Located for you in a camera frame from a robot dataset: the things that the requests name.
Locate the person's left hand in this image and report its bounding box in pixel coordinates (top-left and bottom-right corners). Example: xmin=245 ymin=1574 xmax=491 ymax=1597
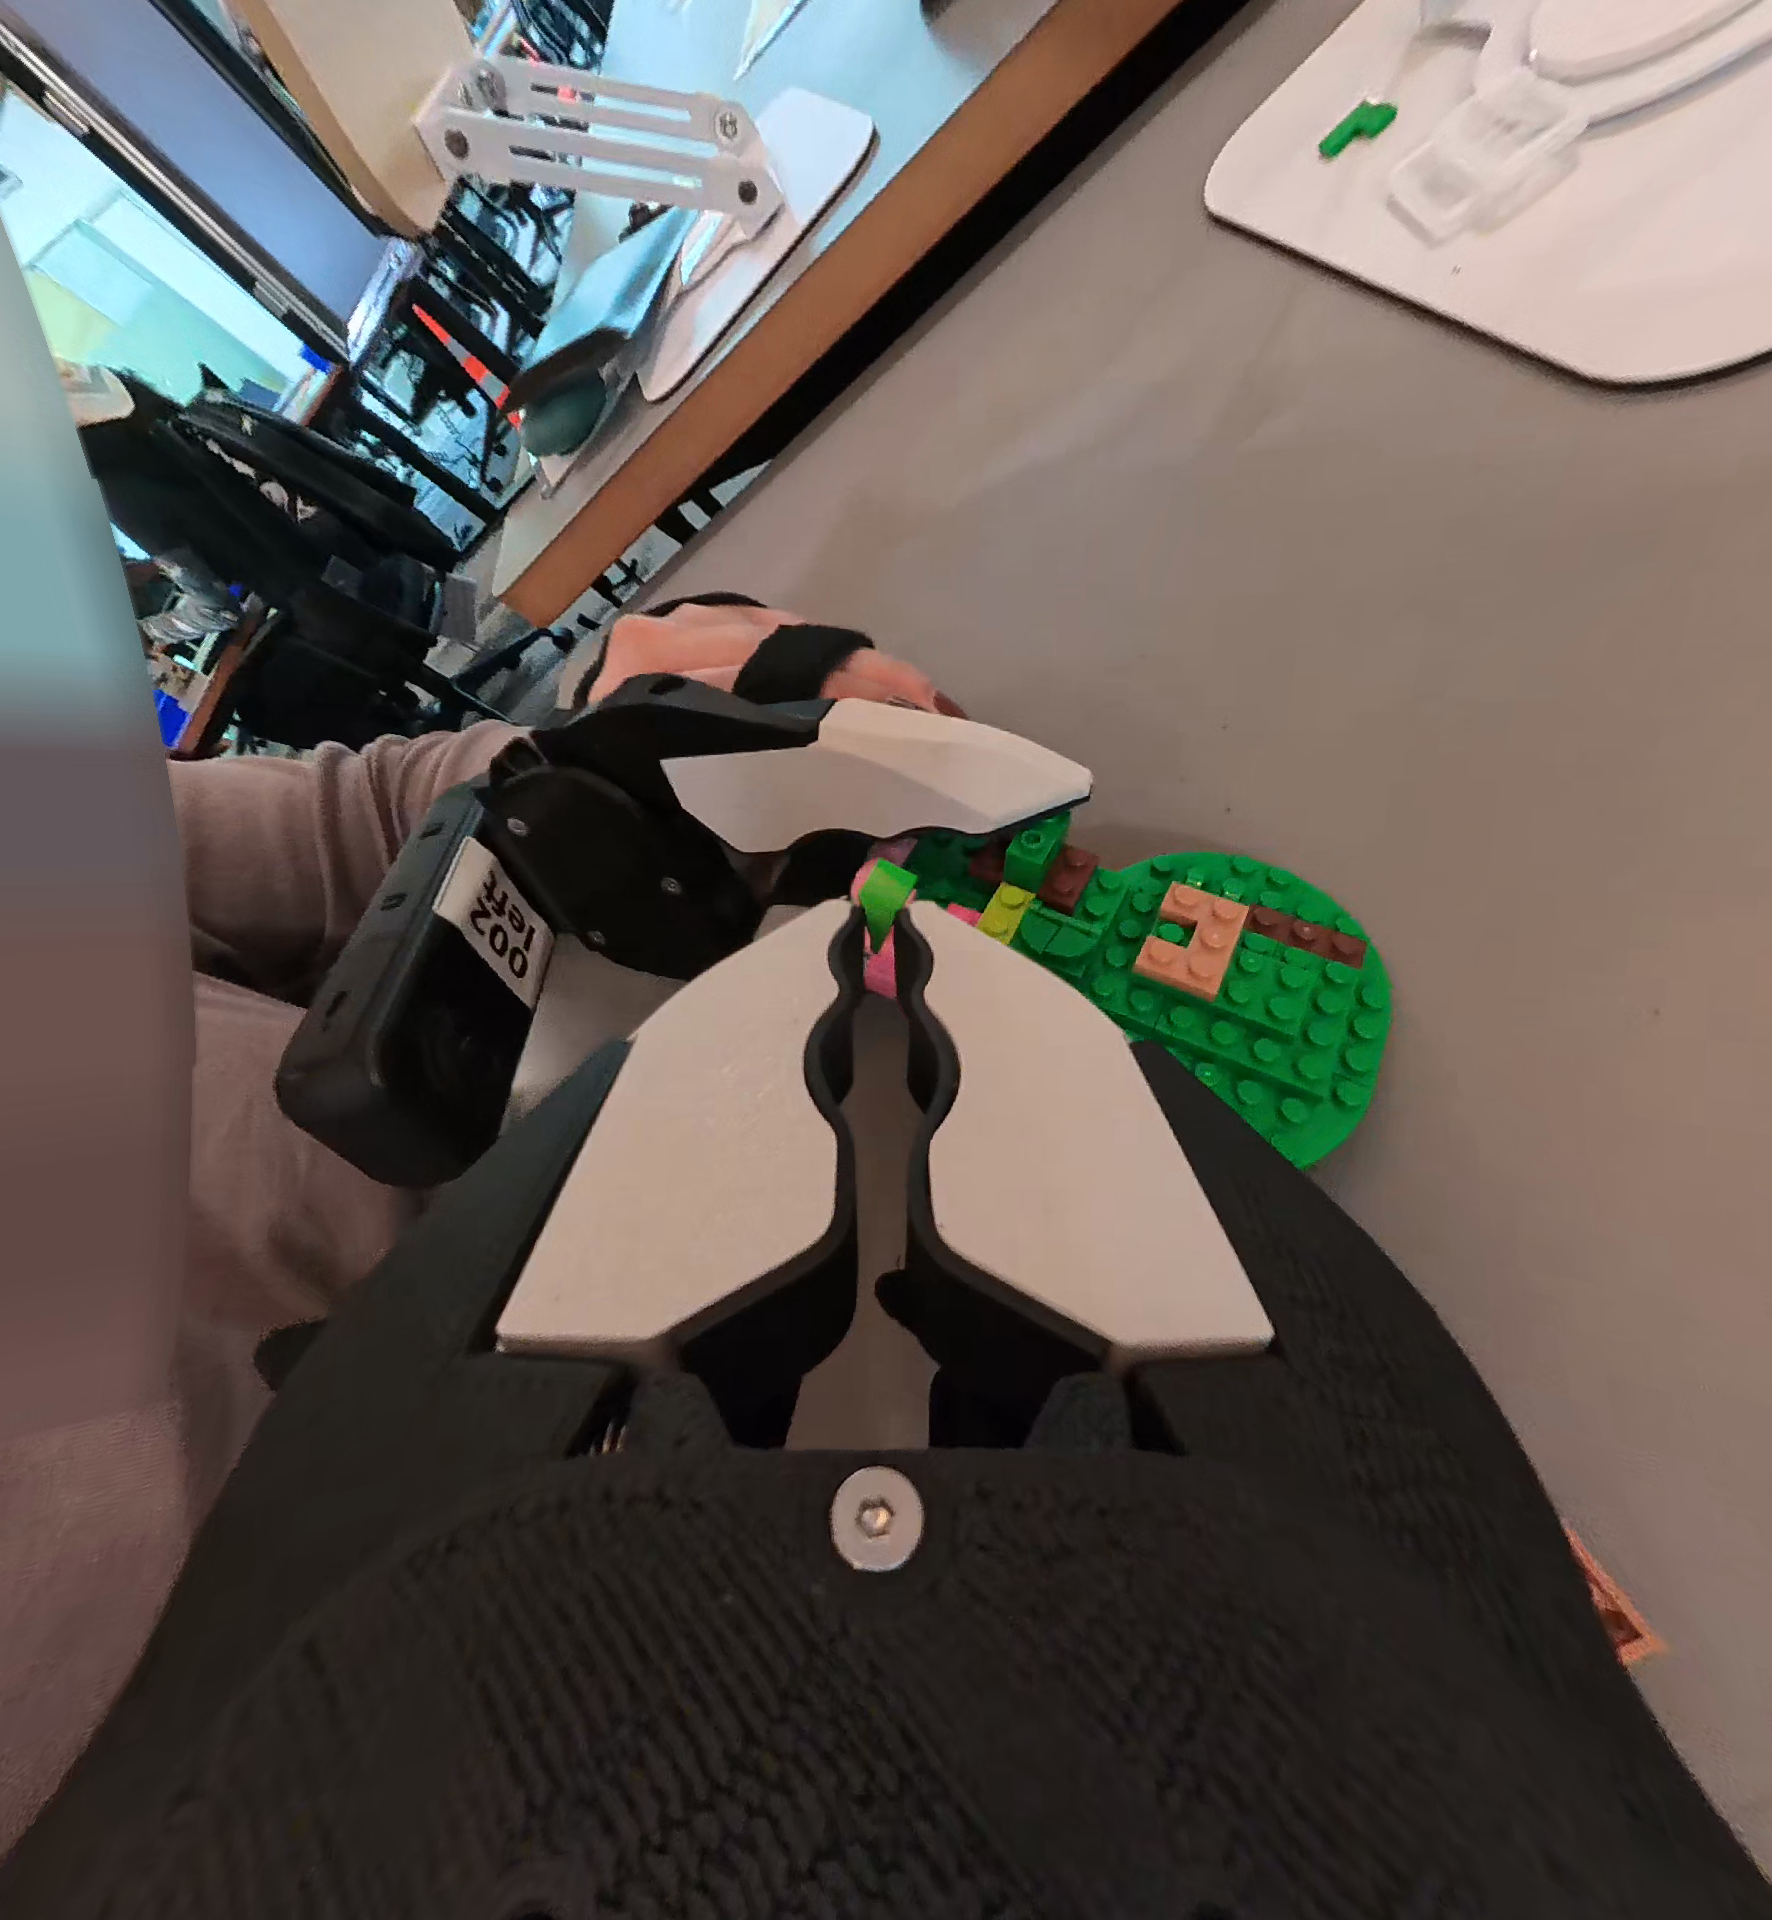
xmin=586 ymin=601 xmax=784 ymax=708

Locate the black office chair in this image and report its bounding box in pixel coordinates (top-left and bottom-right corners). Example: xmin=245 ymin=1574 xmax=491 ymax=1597
xmin=76 ymin=359 xmax=534 ymax=753

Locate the white rounded base plate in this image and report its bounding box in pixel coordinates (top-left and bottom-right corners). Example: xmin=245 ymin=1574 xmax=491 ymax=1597
xmin=638 ymin=87 xmax=882 ymax=404

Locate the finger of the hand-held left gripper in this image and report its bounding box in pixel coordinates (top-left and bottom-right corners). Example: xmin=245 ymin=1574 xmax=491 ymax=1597
xmin=657 ymin=697 xmax=1094 ymax=853

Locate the person's left forearm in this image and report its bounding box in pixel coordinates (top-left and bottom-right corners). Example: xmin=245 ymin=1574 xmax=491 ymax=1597
xmin=166 ymin=721 xmax=558 ymax=1000

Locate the dark flat monitor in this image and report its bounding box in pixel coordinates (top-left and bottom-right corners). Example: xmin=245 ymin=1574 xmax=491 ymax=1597
xmin=0 ymin=0 xmax=395 ymax=362

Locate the brown lego piece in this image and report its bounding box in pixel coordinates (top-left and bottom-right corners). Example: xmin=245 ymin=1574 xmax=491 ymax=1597
xmin=1562 ymin=1527 xmax=1668 ymax=1667

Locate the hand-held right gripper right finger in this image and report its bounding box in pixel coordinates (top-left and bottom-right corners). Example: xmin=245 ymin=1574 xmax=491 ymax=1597
xmin=886 ymin=899 xmax=1278 ymax=1368

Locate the wood-edged desk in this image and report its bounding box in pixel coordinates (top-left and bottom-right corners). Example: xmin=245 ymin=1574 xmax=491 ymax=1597
xmin=495 ymin=0 xmax=1264 ymax=627

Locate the clear plastic piece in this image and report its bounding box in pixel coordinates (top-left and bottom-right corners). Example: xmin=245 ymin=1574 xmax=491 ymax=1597
xmin=1389 ymin=67 xmax=1587 ymax=242

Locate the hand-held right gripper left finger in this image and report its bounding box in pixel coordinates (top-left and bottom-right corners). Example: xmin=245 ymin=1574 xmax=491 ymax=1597
xmin=495 ymin=898 xmax=869 ymax=1366

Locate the green lego flower model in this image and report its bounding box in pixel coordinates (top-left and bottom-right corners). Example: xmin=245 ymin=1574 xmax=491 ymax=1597
xmin=863 ymin=817 xmax=1395 ymax=1169

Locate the white slotted bracket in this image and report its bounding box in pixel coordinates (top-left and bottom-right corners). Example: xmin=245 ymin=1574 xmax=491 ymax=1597
xmin=412 ymin=60 xmax=785 ymax=231

